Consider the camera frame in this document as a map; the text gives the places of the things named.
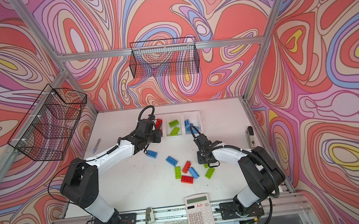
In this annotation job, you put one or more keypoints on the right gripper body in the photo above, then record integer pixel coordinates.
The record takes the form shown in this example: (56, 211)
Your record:
(203, 159)

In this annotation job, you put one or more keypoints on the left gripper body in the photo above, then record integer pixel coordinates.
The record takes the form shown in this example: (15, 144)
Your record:
(155, 137)

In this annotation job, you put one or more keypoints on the blue lego brick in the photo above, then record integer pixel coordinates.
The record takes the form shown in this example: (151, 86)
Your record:
(152, 154)
(193, 129)
(187, 123)
(172, 161)
(194, 173)

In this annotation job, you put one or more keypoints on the red arch piece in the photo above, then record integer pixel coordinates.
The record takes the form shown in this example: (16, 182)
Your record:
(159, 124)

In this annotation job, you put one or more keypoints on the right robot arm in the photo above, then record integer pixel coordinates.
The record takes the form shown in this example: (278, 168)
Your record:
(260, 171)

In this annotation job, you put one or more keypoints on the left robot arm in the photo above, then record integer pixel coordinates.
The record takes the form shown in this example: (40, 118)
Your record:
(81, 182)

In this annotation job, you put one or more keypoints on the red lego brick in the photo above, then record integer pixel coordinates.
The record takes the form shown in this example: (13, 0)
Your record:
(186, 167)
(187, 179)

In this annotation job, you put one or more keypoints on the grey pen tool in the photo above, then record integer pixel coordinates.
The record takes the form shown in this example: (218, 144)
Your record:
(96, 146)

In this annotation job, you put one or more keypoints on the white calculator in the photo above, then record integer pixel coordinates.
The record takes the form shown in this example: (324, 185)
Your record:
(198, 209)

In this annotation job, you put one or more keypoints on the small silver clamp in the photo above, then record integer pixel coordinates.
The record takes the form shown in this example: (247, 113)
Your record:
(149, 216)

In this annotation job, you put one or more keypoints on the back wire basket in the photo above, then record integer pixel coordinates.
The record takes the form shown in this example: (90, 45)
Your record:
(164, 57)

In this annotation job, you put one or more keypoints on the wire basket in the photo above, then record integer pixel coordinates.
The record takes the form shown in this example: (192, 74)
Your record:
(164, 57)
(46, 131)

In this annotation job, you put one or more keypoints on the left wire basket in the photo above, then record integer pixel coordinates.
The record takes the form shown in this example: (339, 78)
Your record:
(46, 131)

